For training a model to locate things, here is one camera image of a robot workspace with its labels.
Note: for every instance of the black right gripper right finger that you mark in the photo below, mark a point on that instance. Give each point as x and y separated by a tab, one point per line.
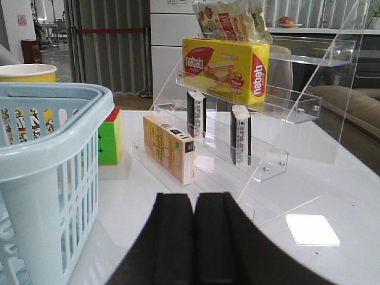
230	249

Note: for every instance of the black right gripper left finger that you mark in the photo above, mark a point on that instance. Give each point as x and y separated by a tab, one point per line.
164	250

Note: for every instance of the black white tissue pack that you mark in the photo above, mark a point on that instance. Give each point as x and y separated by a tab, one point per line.
196	113
240	135

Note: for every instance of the light blue plastic basket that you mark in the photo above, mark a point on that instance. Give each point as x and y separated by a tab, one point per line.
49	177

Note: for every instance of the clear acrylic right shelf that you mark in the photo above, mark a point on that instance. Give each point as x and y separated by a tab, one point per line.
299	165

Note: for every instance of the orange flat carton box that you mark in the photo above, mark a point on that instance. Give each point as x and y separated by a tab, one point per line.
170	147

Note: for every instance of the colourful puzzle cube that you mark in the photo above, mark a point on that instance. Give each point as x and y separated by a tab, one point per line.
111	139

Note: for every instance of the yellow nabati wafer box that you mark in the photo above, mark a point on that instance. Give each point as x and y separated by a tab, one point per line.
234	70

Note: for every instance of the beige sofa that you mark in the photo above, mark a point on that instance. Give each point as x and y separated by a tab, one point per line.
358	105

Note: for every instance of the yellow snack bag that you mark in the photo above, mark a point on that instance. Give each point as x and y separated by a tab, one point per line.
240	21

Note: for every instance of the white cabinet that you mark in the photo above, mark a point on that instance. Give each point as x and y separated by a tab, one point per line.
170	21

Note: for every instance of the fruit plate on counter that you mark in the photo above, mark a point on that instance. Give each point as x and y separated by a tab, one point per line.
287	22

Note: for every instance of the red box in background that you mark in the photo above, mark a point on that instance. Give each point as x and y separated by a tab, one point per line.
31	51

